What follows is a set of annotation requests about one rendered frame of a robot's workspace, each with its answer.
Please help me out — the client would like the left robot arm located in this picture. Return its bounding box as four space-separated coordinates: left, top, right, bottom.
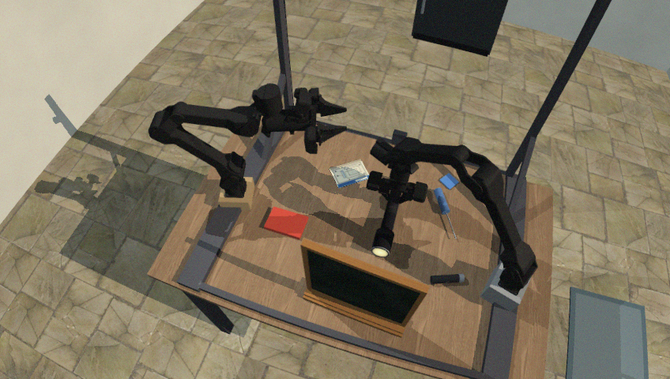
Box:
370 137 538 295

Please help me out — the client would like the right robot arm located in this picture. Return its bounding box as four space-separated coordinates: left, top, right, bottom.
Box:
149 84 312 198

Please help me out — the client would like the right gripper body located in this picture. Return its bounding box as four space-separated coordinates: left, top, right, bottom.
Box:
284 88 320 154

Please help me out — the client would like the black flashlight with grey head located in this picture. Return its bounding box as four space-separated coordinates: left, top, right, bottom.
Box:
431 273 465 284

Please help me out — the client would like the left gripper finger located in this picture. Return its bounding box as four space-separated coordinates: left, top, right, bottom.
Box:
399 193 413 204
378 188 390 201

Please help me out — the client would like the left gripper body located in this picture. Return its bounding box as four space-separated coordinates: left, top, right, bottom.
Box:
367 171 428 203

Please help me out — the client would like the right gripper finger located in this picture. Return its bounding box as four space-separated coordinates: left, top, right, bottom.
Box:
318 122 347 146
319 94 347 117

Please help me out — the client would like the blue-handled screwdriver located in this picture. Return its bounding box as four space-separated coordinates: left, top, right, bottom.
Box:
434 188 457 239

